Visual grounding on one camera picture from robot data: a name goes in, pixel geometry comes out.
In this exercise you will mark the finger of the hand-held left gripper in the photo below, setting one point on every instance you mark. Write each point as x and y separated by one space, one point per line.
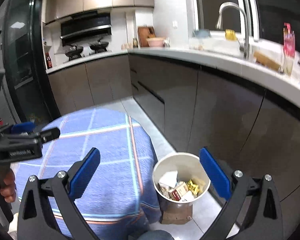
51 133
22 127

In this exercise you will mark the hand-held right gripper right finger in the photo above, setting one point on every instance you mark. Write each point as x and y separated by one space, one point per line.
215 175

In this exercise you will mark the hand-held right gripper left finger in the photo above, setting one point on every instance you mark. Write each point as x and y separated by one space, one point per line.
85 172

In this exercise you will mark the yellow snack wrapper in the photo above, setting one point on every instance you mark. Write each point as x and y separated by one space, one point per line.
193 186

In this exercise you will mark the white round bin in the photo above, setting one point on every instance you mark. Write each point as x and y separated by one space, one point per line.
175 160

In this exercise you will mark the person's left hand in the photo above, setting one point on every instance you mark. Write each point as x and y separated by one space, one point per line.
8 187

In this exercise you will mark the blue plaid tablecloth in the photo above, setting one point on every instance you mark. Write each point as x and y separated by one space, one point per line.
110 180

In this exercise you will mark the brown cardboard piece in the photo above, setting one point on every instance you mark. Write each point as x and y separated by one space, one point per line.
175 215

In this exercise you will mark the red sauce bottle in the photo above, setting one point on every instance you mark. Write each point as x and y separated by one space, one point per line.
48 61

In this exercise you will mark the black glass sliding door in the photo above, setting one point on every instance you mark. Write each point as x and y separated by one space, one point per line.
22 55

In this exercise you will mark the black wok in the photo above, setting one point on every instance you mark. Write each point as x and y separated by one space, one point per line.
98 46
74 52

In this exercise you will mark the person's leg in jeans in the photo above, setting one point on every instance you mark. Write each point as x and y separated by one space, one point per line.
150 236

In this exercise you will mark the black range hood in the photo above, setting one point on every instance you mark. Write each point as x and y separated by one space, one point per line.
86 27

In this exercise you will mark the white kitchen countertop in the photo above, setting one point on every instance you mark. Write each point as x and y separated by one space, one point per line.
215 57

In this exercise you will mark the glass jar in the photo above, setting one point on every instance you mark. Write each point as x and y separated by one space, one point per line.
135 43

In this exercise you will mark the wooden dish basket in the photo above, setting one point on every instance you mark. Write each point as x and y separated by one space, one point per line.
267 61

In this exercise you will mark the clear drinking glass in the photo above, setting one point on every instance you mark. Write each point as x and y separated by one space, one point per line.
288 66

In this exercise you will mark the wooden cutting board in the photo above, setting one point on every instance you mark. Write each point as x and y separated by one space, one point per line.
143 36

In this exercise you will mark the pink basin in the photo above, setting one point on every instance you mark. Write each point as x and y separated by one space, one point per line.
155 42

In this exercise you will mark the white plastic bag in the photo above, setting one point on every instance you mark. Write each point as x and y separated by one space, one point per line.
166 43

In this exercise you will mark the yellow sponge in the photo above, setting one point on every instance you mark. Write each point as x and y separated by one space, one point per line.
230 35

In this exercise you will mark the light blue container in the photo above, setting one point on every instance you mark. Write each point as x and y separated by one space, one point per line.
201 33

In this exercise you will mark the steel kitchen faucet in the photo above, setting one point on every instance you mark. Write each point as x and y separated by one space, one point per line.
246 35

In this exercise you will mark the pink bottle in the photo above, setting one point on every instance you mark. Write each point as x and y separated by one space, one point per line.
289 42

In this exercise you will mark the white framed window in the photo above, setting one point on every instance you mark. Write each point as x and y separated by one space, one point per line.
215 2

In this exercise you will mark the white wall socket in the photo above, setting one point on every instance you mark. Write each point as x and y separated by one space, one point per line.
175 24

